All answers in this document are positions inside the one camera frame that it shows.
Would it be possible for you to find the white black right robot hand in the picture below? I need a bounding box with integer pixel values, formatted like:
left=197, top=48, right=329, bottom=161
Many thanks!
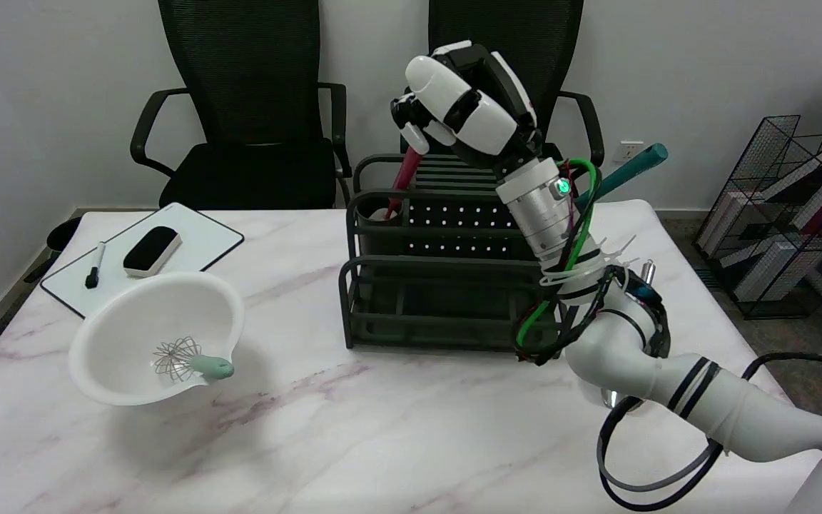
left=391, top=41, right=544, bottom=176

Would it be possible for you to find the blue sponge bottle brush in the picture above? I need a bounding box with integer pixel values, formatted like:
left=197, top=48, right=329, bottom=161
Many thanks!
left=574, top=143, right=669, bottom=211

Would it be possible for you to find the red sponge bottle brush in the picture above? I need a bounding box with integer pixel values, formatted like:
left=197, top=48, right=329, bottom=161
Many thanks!
left=382, top=139, right=430, bottom=221

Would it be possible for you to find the black mesh office chair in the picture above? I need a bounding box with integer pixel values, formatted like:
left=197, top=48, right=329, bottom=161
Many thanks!
left=400, top=0, right=606, bottom=208
left=130, top=0, right=352, bottom=211

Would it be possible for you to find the dark green dish rack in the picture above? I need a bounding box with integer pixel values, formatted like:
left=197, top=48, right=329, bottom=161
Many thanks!
left=338, top=153, right=601, bottom=356

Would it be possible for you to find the shiny steel ladle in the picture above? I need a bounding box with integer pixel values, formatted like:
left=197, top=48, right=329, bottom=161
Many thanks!
left=597, top=261, right=658, bottom=415

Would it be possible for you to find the grey white book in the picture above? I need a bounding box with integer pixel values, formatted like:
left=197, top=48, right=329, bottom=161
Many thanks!
left=696, top=187, right=765, bottom=251

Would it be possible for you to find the small white whiteboard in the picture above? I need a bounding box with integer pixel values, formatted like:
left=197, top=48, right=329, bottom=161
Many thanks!
left=40, top=203, right=245, bottom=319

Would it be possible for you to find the black white board eraser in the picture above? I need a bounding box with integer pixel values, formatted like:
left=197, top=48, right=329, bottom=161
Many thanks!
left=123, top=226, right=183, bottom=278

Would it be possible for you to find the white plastic bowl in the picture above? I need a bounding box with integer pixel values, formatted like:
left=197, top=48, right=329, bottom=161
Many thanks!
left=68, top=271, right=245, bottom=408

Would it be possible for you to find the black whiteboard marker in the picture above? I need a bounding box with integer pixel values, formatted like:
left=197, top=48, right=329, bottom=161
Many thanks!
left=85, top=241, right=107, bottom=290

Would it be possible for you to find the black round floor object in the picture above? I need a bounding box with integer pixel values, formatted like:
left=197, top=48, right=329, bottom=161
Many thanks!
left=22, top=216, right=83, bottom=284

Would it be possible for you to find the green robot cable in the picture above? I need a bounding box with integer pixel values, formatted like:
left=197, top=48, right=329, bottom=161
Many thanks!
left=514, top=157, right=601, bottom=351

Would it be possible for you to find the black wire book rack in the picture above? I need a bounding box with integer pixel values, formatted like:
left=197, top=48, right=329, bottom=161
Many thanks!
left=693, top=114, right=822, bottom=321

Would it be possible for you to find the wire whisk green handle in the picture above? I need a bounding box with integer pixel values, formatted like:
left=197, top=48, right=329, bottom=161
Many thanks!
left=153, top=337, right=235, bottom=383

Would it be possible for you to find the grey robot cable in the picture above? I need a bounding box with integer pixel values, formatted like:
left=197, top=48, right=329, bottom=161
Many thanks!
left=599, top=400, right=722, bottom=495

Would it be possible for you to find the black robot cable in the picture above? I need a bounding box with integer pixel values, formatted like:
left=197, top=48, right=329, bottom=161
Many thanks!
left=597, top=353, right=822, bottom=512

